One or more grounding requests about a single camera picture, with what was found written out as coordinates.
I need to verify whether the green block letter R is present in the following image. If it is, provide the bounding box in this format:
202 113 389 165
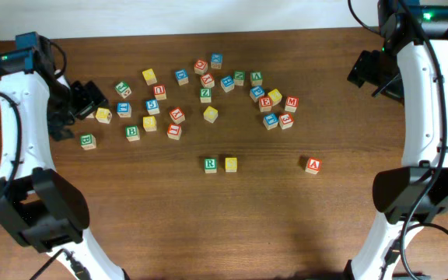
204 158 218 173

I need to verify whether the yellow block letter s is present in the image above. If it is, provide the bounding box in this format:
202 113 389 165
225 157 238 173
142 116 157 132

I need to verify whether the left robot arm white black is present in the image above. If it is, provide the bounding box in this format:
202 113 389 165
0 32 128 279

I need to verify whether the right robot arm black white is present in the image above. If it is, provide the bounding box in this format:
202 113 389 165
342 0 448 279

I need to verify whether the yellow block W left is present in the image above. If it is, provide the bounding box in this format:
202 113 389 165
95 107 112 124

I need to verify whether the green block B far left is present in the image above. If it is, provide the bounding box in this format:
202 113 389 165
80 134 96 150

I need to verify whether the green block letter J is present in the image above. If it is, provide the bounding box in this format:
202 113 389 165
114 81 132 99

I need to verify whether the green block letter B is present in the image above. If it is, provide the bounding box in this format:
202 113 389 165
125 125 140 142

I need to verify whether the blue block number 5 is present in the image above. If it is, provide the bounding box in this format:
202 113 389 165
145 99 160 115

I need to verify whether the yellow block top left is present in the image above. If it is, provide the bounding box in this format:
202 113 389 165
142 68 157 86

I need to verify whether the red block letter M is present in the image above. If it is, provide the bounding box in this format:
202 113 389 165
285 96 299 113

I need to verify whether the red block letter U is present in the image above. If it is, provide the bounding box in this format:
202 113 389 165
153 85 166 100

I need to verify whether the yellow block right cluster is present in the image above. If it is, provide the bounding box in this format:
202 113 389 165
268 89 282 106

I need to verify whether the red block letter K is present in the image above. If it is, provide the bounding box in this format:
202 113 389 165
170 107 186 124

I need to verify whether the red block letter A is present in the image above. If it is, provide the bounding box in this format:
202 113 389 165
305 157 322 174

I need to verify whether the red block letter E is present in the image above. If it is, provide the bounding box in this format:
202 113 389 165
258 96 273 113

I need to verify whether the blue block letter D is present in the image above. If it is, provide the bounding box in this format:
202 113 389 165
175 69 189 86

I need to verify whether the blue block letter F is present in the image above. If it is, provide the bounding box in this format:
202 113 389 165
263 113 278 130

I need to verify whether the green block letter V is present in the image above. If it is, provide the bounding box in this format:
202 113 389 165
250 72 263 87

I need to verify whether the blue block letter P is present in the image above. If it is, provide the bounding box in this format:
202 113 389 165
250 86 265 102

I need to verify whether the green block letter Z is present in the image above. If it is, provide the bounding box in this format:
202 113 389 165
200 88 212 103

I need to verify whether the red block letter C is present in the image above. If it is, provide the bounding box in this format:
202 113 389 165
194 59 208 75

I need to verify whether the green block letter N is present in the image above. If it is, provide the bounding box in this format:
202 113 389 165
233 71 246 86

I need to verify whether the red block letter Y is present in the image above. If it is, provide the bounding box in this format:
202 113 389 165
200 73 215 89

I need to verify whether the yellow block letter C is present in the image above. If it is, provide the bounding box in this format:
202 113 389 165
203 106 219 123

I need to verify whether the blue block letter H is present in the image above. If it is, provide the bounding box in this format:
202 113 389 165
221 75 235 93

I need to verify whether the blue block letter X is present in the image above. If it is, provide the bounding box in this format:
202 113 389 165
211 53 223 69

